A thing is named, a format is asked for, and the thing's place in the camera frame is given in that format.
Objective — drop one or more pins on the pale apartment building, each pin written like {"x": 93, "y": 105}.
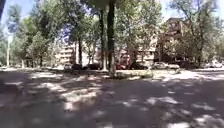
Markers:
{"x": 66, "y": 53}

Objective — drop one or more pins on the grey asphalt ground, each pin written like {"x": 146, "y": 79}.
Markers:
{"x": 110, "y": 103}

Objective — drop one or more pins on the row of parked cars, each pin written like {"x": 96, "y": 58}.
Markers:
{"x": 163, "y": 65}

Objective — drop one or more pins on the brown brick building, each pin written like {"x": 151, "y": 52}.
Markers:
{"x": 173, "y": 30}

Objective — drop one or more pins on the red vehicle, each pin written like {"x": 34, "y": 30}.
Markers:
{"x": 124, "y": 61}

